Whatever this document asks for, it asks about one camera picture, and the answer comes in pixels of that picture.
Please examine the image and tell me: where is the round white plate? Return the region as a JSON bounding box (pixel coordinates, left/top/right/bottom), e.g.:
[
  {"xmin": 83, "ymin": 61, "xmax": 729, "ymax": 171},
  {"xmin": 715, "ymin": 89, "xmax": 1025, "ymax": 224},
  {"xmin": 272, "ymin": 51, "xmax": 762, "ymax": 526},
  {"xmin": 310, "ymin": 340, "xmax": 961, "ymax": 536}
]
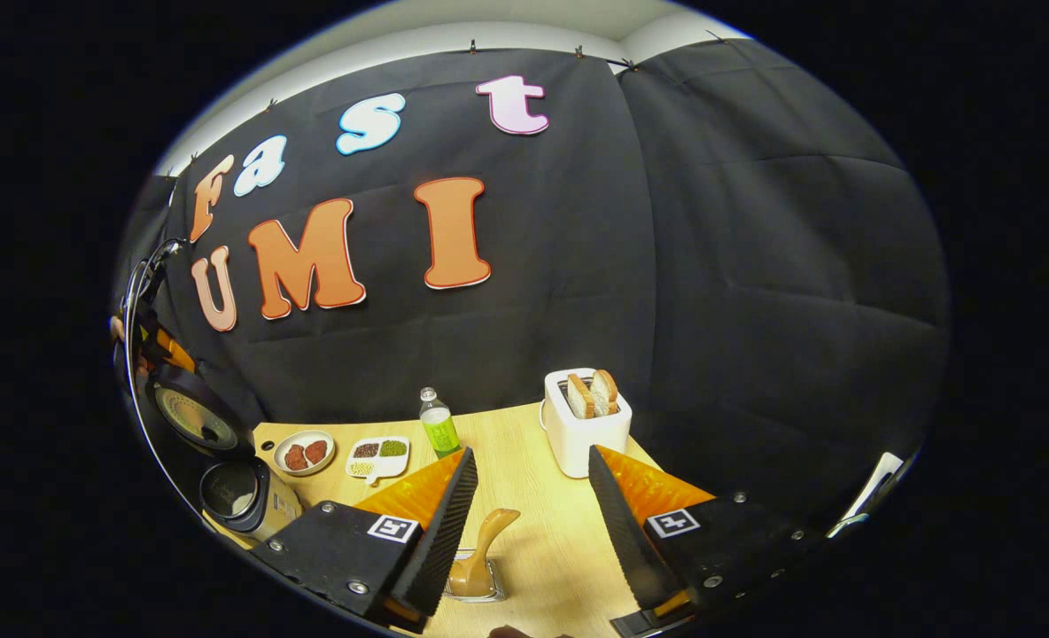
[{"xmin": 273, "ymin": 430, "xmax": 337, "ymax": 478}]

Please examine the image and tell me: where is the metal wire chopstick holder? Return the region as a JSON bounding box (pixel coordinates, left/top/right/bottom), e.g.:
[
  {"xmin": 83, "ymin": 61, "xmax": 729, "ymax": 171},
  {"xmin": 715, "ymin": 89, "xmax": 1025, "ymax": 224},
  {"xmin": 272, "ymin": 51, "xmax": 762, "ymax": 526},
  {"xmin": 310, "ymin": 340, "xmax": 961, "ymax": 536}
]
[{"xmin": 443, "ymin": 548, "xmax": 508, "ymax": 603}]

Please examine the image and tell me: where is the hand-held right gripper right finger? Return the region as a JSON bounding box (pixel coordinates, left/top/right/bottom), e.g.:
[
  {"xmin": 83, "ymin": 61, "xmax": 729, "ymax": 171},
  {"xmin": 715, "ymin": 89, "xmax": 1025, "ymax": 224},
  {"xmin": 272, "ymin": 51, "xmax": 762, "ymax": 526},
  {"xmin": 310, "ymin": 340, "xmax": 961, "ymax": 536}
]
[{"xmin": 588, "ymin": 445, "xmax": 831, "ymax": 637}]

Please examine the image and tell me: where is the black silver rice cooker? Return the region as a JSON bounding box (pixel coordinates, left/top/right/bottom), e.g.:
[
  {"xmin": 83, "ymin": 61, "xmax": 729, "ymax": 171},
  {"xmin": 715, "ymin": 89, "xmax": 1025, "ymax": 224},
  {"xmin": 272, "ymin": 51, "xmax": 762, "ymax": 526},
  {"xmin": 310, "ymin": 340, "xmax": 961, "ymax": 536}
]
[{"xmin": 148, "ymin": 368, "xmax": 306, "ymax": 543}]

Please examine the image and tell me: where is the white divided bean dish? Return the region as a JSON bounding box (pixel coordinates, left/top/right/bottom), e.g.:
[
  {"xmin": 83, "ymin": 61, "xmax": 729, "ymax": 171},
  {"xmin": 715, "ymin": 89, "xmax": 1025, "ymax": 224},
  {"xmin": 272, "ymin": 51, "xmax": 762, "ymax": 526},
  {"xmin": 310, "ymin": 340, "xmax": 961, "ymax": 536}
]
[{"xmin": 346, "ymin": 436, "xmax": 411, "ymax": 486}]

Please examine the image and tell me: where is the wooden spoon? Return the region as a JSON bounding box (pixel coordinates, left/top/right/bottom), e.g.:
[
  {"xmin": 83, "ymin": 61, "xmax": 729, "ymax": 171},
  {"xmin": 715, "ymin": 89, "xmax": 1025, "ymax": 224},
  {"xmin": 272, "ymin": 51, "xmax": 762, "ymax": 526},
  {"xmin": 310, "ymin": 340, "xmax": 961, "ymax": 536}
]
[{"xmin": 447, "ymin": 508, "xmax": 522, "ymax": 599}]

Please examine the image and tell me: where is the white toaster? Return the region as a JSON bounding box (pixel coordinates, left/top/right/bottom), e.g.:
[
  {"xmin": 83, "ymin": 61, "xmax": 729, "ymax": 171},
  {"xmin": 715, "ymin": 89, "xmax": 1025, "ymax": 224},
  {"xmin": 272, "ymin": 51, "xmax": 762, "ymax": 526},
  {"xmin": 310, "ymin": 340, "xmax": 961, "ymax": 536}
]
[{"xmin": 540, "ymin": 368, "xmax": 633, "ymax": 479}]

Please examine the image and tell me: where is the green label drink bottle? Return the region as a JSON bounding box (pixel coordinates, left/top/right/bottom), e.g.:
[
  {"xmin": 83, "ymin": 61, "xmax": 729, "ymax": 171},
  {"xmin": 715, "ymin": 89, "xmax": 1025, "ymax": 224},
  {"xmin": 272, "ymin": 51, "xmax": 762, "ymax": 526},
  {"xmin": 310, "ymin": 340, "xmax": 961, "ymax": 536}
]
[{"xmin": 418, "ymin": 387, "xmax": 462, "ymax": 459}]

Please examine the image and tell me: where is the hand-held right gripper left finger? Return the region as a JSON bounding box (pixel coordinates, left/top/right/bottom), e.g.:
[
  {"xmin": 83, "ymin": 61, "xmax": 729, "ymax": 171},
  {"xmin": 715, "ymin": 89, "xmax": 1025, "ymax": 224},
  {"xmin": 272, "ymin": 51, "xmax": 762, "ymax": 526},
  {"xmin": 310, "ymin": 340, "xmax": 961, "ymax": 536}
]
[{"xmin": 250, "ymin": 447, "xmax": 479, "ymax": 634}]

